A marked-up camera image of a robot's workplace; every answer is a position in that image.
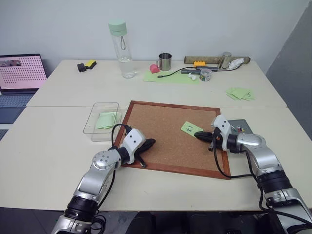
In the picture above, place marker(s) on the laptop with pink screen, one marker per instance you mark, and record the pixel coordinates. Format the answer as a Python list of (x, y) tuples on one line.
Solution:
[(19, 73)]

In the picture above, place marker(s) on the clear jar of pushpins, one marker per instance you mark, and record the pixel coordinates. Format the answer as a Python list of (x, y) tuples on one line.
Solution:
[(205, 75)]

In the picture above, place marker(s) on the long brown wooden stick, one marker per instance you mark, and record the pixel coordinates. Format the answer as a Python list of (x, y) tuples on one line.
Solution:
[(202, 59)]

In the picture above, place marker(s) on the grey bar shaped hub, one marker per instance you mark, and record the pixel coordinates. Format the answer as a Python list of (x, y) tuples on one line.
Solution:
[(210, 68), (191, 71)]

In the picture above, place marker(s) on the small black block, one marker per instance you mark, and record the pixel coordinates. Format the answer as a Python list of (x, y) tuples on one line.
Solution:
[(81, 67)]

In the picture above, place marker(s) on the large light green paper sheet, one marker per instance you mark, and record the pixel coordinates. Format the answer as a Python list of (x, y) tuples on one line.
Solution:
[(175, 78)]

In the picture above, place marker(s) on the green note with pen mark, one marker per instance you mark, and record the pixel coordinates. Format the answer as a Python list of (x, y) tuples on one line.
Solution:
[(247, 95)]

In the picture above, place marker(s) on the small white crumpled scrap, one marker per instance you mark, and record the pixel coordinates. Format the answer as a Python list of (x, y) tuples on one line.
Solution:
[(192, 77)]

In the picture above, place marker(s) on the yellow toy brick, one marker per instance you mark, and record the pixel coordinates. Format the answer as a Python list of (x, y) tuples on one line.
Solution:
[(200, 64)]

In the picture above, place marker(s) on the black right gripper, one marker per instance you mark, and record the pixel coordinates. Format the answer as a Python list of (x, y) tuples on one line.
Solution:
[(218, 140)]

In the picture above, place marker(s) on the stainless steel mug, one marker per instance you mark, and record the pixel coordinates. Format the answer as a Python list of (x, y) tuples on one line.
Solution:
[(165, 62)]

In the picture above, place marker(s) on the clear plastic box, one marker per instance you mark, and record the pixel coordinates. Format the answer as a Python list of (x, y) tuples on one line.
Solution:
[(104, 132)]

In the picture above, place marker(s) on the grey flat tray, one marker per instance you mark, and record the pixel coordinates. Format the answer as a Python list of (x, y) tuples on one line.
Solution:
[(245, 124)]

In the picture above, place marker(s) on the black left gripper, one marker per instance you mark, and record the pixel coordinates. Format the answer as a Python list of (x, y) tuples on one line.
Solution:
[(142, 150)]

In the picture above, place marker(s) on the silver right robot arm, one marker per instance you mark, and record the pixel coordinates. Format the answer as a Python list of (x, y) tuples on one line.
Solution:
[(265, 158)]

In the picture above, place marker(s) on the cork board with brown frame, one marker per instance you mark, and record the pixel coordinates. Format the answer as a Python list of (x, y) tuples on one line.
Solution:
[(163, 136)]

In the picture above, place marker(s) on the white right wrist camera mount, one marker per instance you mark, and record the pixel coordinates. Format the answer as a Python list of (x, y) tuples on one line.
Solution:
[(223, 126)]

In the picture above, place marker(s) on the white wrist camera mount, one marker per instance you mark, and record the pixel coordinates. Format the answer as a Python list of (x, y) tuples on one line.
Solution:
[(223, 126), (134, 141)]

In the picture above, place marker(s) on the yellow and black eraser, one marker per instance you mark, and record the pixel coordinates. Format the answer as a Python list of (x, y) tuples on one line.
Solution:
[(90, 64)]

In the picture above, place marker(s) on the grey metal cylinder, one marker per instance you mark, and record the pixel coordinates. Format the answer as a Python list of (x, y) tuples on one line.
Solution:
[(225, 61)]

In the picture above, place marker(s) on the clear bottle with green lid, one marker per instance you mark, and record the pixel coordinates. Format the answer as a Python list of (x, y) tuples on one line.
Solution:
[(123, 53)]

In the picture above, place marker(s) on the green note with black writing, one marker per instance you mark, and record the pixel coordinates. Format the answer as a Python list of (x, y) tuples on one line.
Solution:
[(189, 127)]

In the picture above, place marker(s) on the crumpled white cloth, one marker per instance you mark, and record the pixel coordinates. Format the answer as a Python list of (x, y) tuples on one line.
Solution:
[(235, 64)]

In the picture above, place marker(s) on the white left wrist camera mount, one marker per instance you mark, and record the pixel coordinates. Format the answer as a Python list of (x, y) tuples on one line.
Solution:
[(134, 141)]

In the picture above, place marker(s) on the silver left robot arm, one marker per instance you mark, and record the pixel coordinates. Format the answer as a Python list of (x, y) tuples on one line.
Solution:
[(102, 161)]

